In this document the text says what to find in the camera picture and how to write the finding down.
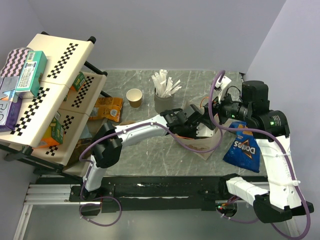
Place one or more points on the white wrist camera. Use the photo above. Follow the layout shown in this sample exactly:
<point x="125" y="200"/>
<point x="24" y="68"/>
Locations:
<point x="202" y="131"/>
<point x="222" y="86"/>

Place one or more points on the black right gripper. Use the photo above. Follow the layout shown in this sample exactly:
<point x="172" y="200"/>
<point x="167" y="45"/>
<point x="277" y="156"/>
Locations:
<point x="217" y="107"/>

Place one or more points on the green orange box lower shelf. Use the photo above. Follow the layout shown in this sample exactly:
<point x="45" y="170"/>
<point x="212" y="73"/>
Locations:
<point x="53" y="136"/>

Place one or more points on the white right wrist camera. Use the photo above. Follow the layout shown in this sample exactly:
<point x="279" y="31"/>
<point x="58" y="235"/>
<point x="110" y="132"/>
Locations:
<point x="222" y="86"/>

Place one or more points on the teal cardboard box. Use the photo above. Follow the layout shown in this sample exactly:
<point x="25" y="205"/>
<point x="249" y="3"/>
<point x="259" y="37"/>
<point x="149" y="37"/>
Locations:
<point x="32" y="72"/>

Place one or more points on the orange snack bag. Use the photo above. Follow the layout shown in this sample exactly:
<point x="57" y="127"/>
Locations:
<point x="107" y="107"/>

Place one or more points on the cream checkered shelf rack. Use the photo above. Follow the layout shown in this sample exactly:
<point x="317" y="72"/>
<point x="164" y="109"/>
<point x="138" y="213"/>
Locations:
<point x="66" y="58"/>

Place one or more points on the blue chips bag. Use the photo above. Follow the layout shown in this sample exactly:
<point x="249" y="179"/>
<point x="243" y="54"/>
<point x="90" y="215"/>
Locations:
<point x="244" y="152"/>

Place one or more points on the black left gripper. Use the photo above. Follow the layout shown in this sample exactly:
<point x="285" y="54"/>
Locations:
<point x="194" y="134"/>

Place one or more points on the grey straw holder cup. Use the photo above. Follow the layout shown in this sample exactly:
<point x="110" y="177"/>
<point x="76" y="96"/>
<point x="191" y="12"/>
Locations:
<point x="163" y="103"/>

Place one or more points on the green box middle shelf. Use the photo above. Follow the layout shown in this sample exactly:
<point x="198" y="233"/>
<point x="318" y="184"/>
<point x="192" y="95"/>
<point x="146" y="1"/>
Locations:
<point x="78" y="82"/>

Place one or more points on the silver grey small box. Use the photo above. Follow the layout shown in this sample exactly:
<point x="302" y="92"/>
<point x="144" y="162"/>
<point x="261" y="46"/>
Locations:
<point x="8" y="88"/>

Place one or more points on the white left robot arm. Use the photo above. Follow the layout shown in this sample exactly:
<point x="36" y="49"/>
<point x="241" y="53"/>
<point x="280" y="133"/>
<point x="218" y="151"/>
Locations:
<point x="105" y="148"/>

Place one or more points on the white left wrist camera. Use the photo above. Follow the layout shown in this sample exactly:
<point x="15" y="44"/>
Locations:
<point x="202" y="131"/>

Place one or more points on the pink wavy patterned can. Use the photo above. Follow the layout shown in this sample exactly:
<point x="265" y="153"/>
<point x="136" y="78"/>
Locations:
<point x="15" y="62"/>

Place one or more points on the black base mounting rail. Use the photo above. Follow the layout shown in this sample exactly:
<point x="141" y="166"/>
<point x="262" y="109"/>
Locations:
<point x="154" y="193"/>

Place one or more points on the purple product box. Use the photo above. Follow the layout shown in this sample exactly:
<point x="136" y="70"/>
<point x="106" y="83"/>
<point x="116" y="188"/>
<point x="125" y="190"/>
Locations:
<point x="9" y="113"/>

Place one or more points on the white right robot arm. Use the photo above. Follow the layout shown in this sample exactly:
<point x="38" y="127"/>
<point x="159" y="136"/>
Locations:
<point x="270" y="129"/>

